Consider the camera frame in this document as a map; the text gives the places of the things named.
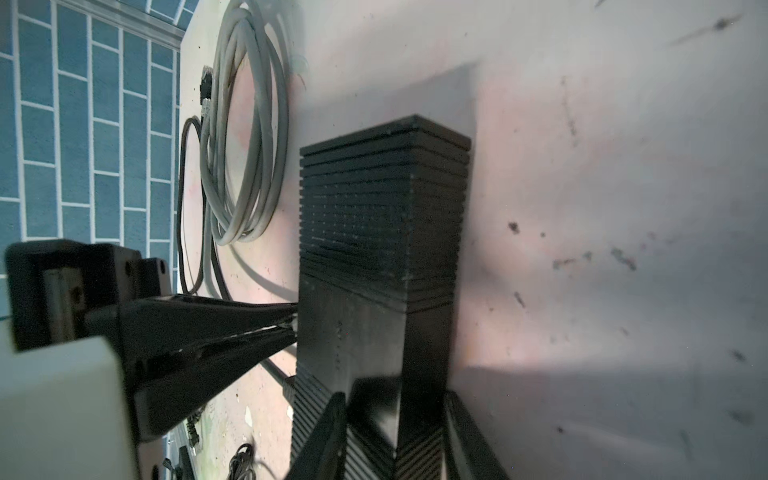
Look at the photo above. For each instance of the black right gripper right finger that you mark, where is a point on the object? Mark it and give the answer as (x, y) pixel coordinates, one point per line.
(467, 454)

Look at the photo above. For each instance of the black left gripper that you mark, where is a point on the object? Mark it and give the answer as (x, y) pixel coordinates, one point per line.
(60, 290)

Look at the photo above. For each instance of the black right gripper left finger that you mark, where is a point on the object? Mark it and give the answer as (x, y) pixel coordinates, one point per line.
(323, 455)

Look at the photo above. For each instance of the black power adapter with cord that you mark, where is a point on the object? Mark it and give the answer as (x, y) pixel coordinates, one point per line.
(241, 464)

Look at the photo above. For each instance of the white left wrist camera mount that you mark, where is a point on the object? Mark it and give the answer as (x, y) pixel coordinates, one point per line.
(64, 412)

